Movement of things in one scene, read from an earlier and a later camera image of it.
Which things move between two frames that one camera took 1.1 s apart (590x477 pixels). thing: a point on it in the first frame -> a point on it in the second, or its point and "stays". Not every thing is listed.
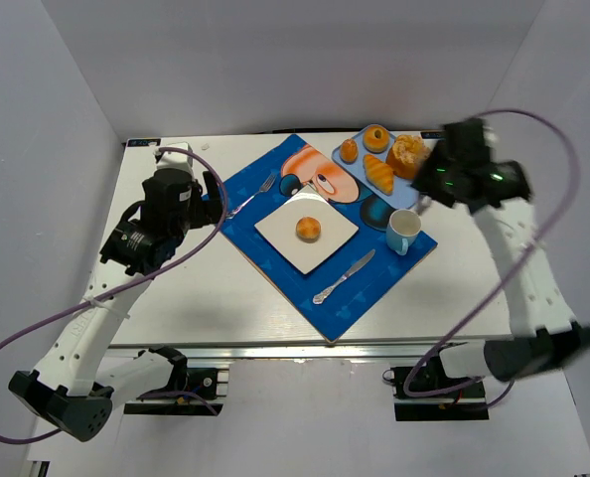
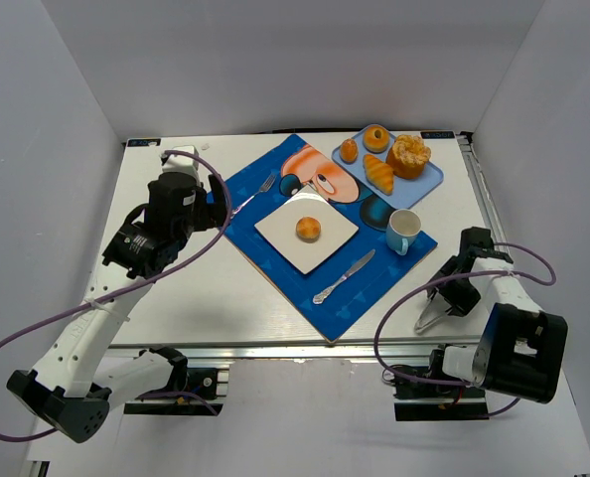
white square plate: [279, 229] stays
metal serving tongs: [425, 203] -> [433, 310]
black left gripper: [208, 197] stays
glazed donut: [375, 138] stays
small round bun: [308, 229] stays
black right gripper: [428, 181] -> [454, 291]
